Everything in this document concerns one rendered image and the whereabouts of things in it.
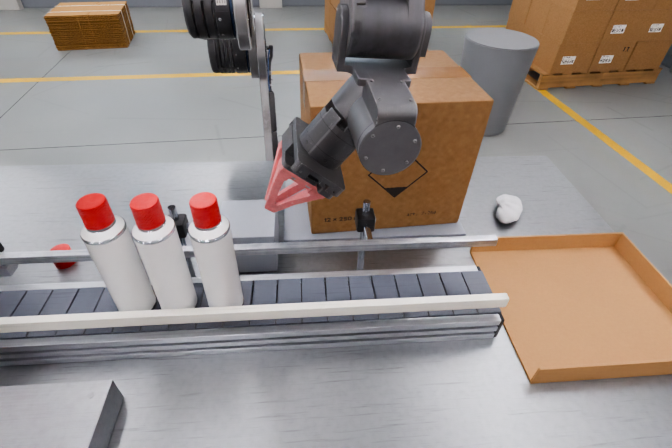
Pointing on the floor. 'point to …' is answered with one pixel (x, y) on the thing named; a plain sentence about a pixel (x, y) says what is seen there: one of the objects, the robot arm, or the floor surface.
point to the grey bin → (498, 68)
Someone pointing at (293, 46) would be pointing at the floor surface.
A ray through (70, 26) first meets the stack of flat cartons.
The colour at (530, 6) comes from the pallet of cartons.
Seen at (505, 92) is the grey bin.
